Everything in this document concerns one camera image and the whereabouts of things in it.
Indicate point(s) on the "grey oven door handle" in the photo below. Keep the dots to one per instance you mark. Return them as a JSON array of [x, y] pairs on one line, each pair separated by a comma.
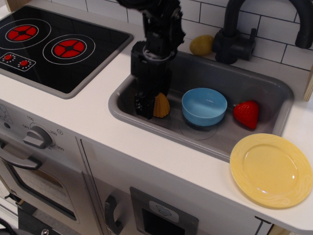
[[29, 163]]

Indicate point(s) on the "grey cabinet door handle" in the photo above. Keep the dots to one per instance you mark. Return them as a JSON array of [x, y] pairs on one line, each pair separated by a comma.
[[114, 226]]

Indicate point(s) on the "red toy strawberry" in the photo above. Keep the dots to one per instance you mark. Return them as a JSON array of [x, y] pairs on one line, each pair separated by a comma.
[[247, 113]]

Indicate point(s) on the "black toy faucet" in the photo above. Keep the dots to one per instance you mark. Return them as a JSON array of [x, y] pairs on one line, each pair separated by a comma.
[[230, 46]]

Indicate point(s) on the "grey dishwasher panel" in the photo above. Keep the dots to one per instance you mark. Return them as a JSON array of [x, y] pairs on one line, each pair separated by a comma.
[[155, 217]]

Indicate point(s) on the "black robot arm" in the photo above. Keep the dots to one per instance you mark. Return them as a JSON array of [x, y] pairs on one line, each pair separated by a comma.
[[161, 23]]

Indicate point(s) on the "black toy stovetop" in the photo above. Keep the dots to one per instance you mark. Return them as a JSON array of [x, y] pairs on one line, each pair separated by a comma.
[[54, 53]]

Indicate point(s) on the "grey toy sink basin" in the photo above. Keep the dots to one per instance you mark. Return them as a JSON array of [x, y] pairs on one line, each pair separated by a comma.
[[273, 96]]

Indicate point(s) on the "yellow toy corn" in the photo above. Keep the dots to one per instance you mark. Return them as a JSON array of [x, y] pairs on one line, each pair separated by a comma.
[[161, 107]]

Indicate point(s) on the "blue plastic bowl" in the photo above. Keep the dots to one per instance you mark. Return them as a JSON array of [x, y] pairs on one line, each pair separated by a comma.
[[203, 106]]

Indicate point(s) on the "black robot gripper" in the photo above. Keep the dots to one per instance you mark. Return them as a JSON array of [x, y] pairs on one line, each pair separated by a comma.
[[153, 76]]

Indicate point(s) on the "yellow toy potato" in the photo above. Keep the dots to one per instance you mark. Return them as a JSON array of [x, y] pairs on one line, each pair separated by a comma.
[[202, 45]]

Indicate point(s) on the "grey oven knob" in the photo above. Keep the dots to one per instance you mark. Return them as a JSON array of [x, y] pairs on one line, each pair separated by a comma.
[[37, 137]]

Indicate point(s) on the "toy oven door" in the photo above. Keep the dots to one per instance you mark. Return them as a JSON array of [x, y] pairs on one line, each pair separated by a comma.
[[38, 188]]

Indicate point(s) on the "yellow plastic plate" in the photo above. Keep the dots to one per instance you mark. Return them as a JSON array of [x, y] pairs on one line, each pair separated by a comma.
[[271, 171]]

